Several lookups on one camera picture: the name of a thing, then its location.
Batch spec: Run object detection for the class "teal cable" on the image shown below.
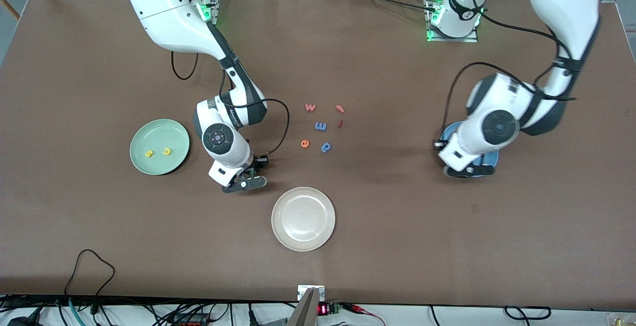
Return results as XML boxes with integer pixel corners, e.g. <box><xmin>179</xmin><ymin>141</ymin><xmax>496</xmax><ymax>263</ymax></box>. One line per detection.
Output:
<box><xmin>69</xmin><ymin>297</ymin><xmax>86</xmax><ymax>326</ymax></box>

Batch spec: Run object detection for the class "black coiled cable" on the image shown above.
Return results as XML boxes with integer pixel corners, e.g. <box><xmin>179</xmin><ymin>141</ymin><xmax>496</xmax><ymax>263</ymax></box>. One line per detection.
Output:
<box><xmin>504</xmin><ymin>306</ymin><xmax>552</xmax><ymax>320</ymax></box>

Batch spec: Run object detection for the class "green plate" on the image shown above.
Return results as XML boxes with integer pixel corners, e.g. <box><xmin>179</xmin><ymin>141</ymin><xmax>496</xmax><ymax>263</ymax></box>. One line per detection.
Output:
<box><xmin>130</xmin><ymin>119</ymin><xmax>190</xmax><ymax>175</ymax></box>

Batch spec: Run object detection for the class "beige plate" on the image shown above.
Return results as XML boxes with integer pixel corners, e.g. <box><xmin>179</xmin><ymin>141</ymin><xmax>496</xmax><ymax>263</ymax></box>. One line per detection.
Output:
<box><xmin>271</xmin><ymin>187</ymin><xmax>336</xmax><ymax>252</ymax></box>

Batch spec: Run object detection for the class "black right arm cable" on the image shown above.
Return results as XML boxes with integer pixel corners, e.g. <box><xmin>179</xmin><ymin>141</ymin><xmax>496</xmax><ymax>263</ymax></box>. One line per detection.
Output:
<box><xmin>171</xmin><ymin>50</ymin><xmax>290</xmax><ymax>157</ymax></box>

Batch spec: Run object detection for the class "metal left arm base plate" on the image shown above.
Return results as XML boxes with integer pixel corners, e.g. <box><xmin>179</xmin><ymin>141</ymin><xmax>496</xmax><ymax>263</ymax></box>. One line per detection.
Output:
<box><xmin>426</xmin><ymin>0</ymin><xmax>478</xmax><ymax>43</ymax></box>

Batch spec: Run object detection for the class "white marker tag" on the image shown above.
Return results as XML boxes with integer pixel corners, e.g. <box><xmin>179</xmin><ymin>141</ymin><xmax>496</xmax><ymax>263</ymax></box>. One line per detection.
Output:
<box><xmin>297</xmin><ymin>285</ymin><xmax>326</xmax><ymax>301</ymax></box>

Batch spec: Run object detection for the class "blue plate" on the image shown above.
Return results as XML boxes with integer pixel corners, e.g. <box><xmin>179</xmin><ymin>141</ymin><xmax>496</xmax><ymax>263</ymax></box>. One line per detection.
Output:
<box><xmin>440</xmin><ymin>121</ymin><xmax>499</xmax><ymax>178</ymax></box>

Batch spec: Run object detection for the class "black looped table cable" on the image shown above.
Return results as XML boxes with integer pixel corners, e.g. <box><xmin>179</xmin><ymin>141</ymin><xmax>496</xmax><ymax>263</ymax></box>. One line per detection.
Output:
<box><xmin>65</xmin><ymin>249</ymin><xmax>116</xmax><ymax>314</ymax></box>

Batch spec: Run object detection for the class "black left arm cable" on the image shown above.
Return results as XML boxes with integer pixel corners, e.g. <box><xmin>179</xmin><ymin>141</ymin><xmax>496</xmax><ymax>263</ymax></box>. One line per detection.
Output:
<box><xmin>444</xmin><ymin>0</ymin><xmax>577</xmax><ymax>142</ymax></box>

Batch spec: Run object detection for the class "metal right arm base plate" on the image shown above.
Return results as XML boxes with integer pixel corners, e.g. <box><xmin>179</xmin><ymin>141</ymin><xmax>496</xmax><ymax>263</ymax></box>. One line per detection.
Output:
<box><xmin>199</xmin><ymin>0</ymin><xmax>219</xmax><ymax>26</ymax></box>

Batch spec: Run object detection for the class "red thin wire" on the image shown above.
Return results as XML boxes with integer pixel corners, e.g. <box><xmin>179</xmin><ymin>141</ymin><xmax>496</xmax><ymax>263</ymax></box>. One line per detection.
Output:
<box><xmin>343</xmin><ymin>304</ymin><xmax>386</xmax><ymax>326</ymax></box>

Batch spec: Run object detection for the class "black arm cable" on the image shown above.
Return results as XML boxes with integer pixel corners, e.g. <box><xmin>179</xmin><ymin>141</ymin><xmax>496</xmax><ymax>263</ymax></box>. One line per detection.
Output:
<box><xmin>444</xmin><ymin>0</ymin><xmax>577</xmax><ymax>142</ymax></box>
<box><xmin>171</xmin><ymin>50</ymin><xmax>290</xmax><ymax>157</ymax></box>

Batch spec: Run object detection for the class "grey camera stand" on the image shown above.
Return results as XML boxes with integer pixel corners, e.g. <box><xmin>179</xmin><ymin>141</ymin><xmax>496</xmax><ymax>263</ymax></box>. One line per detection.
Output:
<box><xmin>288</xmin><ymin>287</ymin><xmax>319</xmax><ymax>326</ymax></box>

